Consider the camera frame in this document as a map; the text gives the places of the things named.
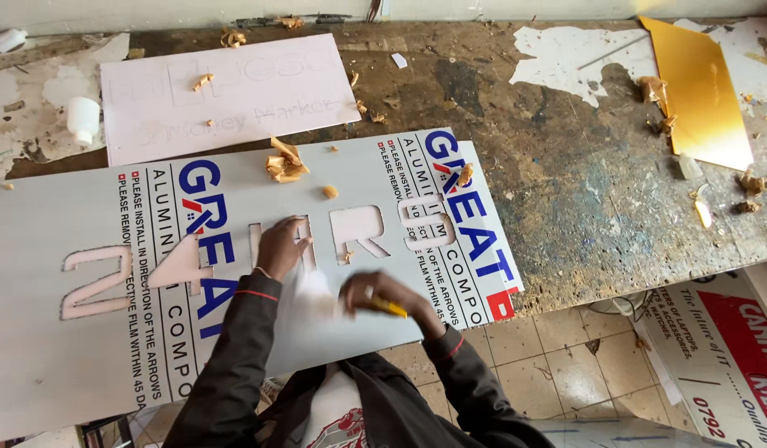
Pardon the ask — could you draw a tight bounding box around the yellow utility knife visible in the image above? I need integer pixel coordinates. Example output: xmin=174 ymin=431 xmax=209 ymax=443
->
xmin=364 ymin=296 xmax=410 ymax=321

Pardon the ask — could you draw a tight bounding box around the pink foam board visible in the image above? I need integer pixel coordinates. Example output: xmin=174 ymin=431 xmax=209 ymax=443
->
xmin=99 ymin=33 xmax=363 ymax=168

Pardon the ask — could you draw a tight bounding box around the white plastic glue bottle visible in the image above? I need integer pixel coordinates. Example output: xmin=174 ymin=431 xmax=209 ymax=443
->
xmin=66 ymin=96 xmax=102 ymax=148

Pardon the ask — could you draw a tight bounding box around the grey printed aluminium composite panel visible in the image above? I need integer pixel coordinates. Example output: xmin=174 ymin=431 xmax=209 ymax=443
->
xmin=0 ymin=127 xmax=525 ymax=444

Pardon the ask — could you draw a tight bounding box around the yellow-tipped nozzle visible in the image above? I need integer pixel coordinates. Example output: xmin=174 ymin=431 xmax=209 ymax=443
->
xmin=690 ymin=183 xmax=714 ymax=230

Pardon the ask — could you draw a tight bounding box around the large crumpled tan paper scrap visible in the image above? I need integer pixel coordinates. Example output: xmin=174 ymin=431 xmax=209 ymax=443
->
xmin=263 ymin=136 xmax=311 ymax=185

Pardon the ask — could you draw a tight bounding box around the gold mirror sheet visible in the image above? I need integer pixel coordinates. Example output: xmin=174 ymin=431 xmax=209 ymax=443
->
xmin=638 ymin=15 xmax=755 ymax=173

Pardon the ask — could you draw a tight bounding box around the white cable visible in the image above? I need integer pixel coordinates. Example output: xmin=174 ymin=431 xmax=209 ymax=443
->
xmin=584 ymin=291 xmax=658 ymax=319

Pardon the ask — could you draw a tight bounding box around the white cut-out film piece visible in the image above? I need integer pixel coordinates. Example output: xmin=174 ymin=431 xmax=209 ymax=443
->
xmin=277 ymin=266 xmax=361 ymax=326

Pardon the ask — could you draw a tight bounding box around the small clear plastic bottle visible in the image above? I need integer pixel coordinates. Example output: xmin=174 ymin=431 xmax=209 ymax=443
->
xmin=676 ymin=152 xmax=705 ymax=182

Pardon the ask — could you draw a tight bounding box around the person's right hand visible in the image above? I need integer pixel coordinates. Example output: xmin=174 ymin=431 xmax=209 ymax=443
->
xmin=338 ymin=270 xmax=449 ymax=341

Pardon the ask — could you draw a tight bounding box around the small white capped bottle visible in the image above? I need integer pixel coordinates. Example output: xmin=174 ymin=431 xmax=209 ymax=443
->
xmin=0 ymin=28 xmax=29 ymax=54

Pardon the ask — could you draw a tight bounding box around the white and red printed sign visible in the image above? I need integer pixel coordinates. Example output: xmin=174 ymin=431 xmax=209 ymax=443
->
xmin=637 ymin=270 xmax=767 ymax=448

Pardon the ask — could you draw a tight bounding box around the person's left hand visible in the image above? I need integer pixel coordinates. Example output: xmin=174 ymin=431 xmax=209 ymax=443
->
xmin=254 ymin=214 xmax=314 ymax=282

